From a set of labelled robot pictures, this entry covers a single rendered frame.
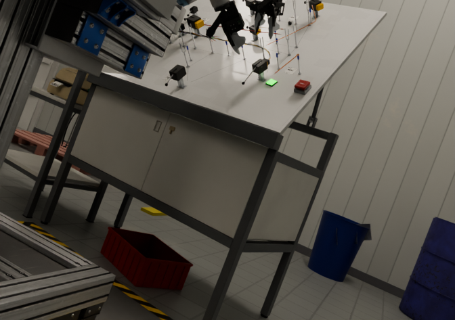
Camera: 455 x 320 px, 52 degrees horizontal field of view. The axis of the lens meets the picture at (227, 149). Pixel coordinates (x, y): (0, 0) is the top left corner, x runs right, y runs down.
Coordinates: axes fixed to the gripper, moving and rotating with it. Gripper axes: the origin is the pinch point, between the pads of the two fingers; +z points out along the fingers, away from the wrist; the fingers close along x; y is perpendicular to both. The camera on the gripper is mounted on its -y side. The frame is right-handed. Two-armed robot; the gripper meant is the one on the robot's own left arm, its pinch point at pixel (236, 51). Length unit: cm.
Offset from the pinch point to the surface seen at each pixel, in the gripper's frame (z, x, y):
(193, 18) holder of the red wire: -10, 56, -24
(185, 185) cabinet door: 42, -19, -41
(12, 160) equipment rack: 17, 27, -148
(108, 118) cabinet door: 13, 21, -79
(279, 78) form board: 21.7, 12.2, 10.9
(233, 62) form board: 12.2, 29.5, -8.9
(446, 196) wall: 249, 182, 93
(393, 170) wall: 220, 205, 56
